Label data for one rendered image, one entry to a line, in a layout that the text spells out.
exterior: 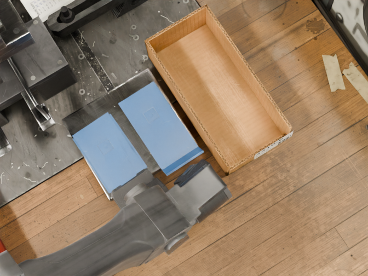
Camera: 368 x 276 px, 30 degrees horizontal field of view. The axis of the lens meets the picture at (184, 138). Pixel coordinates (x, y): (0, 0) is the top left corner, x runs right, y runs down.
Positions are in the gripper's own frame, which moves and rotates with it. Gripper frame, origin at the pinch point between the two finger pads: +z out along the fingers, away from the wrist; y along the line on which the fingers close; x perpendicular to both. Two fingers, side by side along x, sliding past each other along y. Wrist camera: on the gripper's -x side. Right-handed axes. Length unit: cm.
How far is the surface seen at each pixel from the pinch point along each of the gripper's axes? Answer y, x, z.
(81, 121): 12.9, 0.6, 9.3
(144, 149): 4.2, -5.2, 4.3
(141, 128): 7.0, -6.8, 5.5
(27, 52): 27.1, 1.6, 10.0
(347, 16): 2.7, -48.2, 7.0
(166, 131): 4.7, -9.9, 4.1
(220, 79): 6.2, -22.8, 6.9
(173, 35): 16.3, -20.3, 9.4
